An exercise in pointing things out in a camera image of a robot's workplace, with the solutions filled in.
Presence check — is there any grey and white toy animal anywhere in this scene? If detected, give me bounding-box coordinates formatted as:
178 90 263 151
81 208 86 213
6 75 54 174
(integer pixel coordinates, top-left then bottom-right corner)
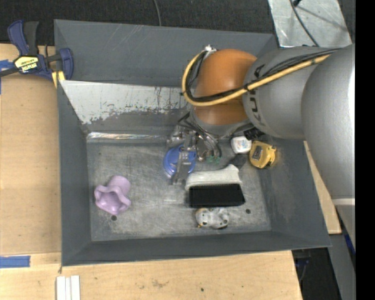
194 207 230 230

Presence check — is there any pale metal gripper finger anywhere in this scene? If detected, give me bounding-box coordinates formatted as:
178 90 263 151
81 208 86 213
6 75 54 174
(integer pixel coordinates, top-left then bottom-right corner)
173 149 196 186

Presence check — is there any purple soft toy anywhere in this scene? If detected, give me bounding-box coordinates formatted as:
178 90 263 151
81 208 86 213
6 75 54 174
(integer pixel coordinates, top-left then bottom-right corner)
93 175 133 216

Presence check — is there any grey metal bin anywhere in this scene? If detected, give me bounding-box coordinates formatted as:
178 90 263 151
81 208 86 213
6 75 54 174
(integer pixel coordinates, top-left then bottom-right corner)
53 19 333 267

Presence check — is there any small white bottle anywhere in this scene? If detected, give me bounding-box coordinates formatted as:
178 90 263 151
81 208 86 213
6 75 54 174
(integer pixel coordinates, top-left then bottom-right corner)
230 136 253 155

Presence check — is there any yellow tape measure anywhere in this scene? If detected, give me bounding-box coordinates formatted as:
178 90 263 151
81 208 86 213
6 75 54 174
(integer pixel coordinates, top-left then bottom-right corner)
249 140 278 169

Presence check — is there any blue round lid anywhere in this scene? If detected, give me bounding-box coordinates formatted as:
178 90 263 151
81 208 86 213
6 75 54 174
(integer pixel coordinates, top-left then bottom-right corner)
162 144 197 179

